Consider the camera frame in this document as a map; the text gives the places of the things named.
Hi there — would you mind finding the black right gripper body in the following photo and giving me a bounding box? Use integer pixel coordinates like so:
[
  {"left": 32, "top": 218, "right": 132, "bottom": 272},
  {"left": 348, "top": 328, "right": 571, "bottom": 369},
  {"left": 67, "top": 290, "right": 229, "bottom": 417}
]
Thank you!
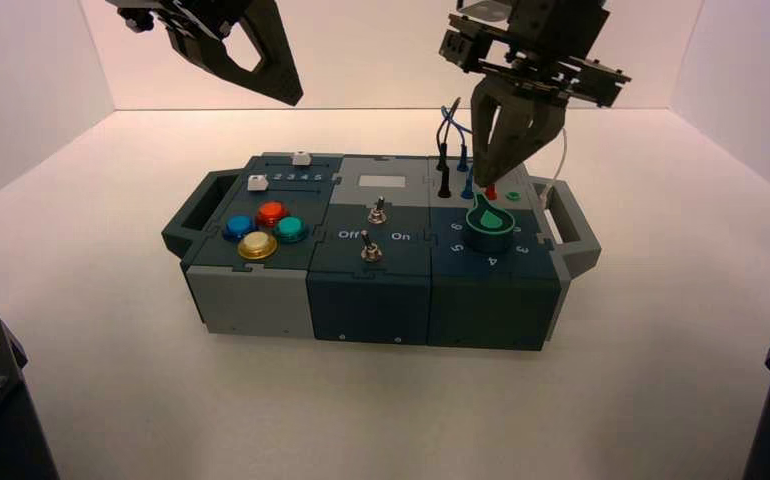
[{"left": 439, "top": 0, "right": 631, "bottom": 107}]

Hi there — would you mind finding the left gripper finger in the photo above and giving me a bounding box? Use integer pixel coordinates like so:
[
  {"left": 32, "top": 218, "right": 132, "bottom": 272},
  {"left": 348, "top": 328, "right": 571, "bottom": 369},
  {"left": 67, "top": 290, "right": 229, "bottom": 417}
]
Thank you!
[
  {"left": 166, "top": 21, "right": 292, "bottom": 107},
  {"left": 239, "top": 0, "right": 305, "bottom": 107}
]

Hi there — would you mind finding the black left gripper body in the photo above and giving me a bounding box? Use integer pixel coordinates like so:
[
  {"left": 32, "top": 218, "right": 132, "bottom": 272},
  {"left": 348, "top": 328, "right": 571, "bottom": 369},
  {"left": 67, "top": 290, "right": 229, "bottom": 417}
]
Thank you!
[{"left": 106, "top": 0, "right": 247, "bottom": 36}]

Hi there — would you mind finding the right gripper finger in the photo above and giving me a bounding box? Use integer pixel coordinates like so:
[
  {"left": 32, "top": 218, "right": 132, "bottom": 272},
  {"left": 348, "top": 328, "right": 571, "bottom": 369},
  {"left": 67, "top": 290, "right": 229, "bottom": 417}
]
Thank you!
[
  {"left": 470, "top": 78, "right": 526, "bottom": 189},
  {"left": 498, "top": 97, "right": 569, "bottom": 184}
]

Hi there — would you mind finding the black knob with green pointer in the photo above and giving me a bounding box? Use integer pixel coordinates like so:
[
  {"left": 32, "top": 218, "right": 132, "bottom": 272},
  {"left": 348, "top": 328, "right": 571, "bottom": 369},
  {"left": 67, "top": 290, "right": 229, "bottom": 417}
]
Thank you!
[{"left": 464, "top": 203, "right": 517, "bottom": 257}]

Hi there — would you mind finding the pale rectangular display window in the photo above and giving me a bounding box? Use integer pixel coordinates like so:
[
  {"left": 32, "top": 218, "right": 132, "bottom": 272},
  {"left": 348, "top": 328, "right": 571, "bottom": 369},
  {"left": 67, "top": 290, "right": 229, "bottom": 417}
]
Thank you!
[{"left": 357, "top": 174, "right": 406, "bottom": 194}]

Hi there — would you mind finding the orange round push button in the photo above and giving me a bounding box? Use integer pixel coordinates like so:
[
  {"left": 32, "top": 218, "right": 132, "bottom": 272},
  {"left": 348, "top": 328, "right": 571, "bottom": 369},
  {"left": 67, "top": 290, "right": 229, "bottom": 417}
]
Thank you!
[{"left": 255, "top": 201, "right": 290, "bottom": 230}]

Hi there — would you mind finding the blue round push button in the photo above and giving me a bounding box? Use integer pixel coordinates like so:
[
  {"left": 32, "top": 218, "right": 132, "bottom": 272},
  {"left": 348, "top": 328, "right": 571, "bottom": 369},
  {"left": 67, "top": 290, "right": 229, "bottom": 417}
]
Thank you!
[{"left": 222, "top": 215, "right": 259, "bottom": 244}]

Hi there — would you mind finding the teal round push button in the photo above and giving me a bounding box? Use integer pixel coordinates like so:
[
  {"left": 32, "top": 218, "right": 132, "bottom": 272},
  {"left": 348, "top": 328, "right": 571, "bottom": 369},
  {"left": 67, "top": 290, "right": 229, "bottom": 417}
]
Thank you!
[{"left": 273, "top": 217, "right": 309, "bottom": 245}]

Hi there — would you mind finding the yellow round push button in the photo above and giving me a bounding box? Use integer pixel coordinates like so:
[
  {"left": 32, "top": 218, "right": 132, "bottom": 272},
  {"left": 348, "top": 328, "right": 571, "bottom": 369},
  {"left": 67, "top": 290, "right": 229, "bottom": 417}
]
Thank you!
[{"left": 237, "top": 231, "right": 279, "bottom": 262}]

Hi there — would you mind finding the dark teal grey control box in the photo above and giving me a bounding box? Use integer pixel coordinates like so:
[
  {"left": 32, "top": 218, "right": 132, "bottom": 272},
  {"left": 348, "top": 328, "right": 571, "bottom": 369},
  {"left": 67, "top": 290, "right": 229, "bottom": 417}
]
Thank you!
[{"left": 161, "top": 153, "right": 603, "bottom": 352}]

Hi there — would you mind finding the white jumper cable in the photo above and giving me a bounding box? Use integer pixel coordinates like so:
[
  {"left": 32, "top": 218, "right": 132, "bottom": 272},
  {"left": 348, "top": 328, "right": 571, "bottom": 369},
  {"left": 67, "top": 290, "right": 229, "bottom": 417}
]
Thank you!
[{"left": 537, "top": 129, "right": 569, "bottom": 212}]

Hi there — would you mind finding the blue jumper cable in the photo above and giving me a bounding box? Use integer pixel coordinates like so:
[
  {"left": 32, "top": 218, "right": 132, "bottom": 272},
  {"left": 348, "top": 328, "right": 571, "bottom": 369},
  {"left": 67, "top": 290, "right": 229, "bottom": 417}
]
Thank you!
[{"left": 439, "top": 105, "right": 477, "bottom": 201}]

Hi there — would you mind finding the black jumper cable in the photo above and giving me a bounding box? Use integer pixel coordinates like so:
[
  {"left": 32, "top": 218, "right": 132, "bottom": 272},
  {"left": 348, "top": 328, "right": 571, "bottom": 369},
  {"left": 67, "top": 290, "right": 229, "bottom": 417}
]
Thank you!
[{"left": 433, "top": 97, "right": 462, "bottom": 200}]

